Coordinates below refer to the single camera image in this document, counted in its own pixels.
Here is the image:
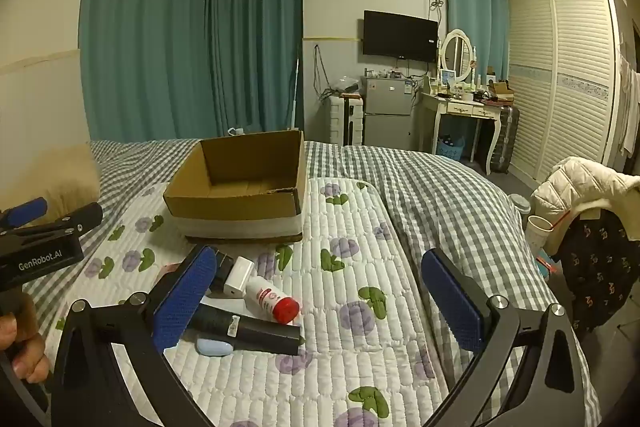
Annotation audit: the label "clear plastic bag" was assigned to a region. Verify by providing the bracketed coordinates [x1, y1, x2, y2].
[327, 76, 361, 96]

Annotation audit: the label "white paper cup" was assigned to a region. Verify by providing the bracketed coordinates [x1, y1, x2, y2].
[527, 214, 554, 259]

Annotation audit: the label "black rectangular object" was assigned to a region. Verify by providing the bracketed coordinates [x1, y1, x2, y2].
[212, 254, 236, 296]

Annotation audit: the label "white suitcase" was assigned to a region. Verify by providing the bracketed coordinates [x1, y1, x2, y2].
[327, 93, 365, 147]

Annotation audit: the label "floral quilted mat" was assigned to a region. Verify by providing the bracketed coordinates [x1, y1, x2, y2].
[50, 177, 453, 427]

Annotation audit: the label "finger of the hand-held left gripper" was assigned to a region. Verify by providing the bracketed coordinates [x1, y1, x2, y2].
[0, 198, 49, 229]
[7, 202, 104, 239]

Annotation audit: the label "cream padded jacket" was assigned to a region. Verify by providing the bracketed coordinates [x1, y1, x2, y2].
[530, 156, 640, 259]

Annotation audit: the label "person's left hand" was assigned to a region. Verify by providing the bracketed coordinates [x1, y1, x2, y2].
[0, 296, 52, 384]

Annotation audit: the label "white bottle with red cap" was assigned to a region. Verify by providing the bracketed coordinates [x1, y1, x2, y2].
[245, 276, 302, 325]

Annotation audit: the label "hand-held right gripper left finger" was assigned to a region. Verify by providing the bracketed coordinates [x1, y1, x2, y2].
[50, 244, 222, 427]

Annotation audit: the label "black patterned garment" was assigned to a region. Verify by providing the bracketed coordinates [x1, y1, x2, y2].
[556, 207, 640, 334]

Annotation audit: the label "grey checkered blanket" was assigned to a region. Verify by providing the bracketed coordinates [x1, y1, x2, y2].
[30, 138, 601, 427]

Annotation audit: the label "black wall television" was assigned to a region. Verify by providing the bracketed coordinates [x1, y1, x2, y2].
[363, 10, 440, 63]

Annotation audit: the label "white trash bin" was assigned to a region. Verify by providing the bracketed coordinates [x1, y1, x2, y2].
[509, 193, 534, 219]

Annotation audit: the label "white mop pole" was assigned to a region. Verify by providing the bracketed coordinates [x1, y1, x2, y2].
[291, 52, 303, 131]

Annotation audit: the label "pale blue earbud case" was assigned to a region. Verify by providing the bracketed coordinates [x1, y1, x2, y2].
[196, 336, 235, 358]

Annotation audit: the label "oval white vanity mirror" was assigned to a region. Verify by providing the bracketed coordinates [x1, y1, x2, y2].
[440, 28, 476, 84]

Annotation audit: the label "white louvred wardrobe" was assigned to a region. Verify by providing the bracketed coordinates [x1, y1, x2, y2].
[507, 0, 624, 182]

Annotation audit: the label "brown cardboard box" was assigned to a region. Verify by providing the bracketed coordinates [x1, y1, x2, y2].
[162, 130, 308, 244]

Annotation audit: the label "hanging white clothes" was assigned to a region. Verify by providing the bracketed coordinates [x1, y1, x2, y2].
[616, 51, 640, 159]

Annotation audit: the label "blue plastic basket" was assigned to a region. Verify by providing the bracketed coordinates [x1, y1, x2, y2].
[436, 134, 466, 159]

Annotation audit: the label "brown box on dresser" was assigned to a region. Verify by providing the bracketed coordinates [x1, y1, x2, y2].
[487, 80, 515, 102]

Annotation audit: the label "narrow light teal curtain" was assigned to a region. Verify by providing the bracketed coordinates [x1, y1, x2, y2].
[442, 0, 509, 82]

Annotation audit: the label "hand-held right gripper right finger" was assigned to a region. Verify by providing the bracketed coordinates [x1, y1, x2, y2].
[421, 248, 587, 427]

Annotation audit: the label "white charger block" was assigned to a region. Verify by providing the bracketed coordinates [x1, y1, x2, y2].
[223, 256, 256, 300]

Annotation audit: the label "white dressing table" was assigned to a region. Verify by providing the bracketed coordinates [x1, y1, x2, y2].
[419, 88, 504, 174]

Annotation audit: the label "silver small fridge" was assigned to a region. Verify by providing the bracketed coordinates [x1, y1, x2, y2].
[361, 75, 415, 147]

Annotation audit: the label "dark suitcase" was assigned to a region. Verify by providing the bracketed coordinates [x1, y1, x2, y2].
[489, 104, 521, 174]

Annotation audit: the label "black cylindrical tube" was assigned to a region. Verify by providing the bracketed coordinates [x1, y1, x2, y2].
[187, 302, 306, 356]

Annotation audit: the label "dark wall cables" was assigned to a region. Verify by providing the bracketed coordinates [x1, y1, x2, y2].
[311, 44, 342, 99]

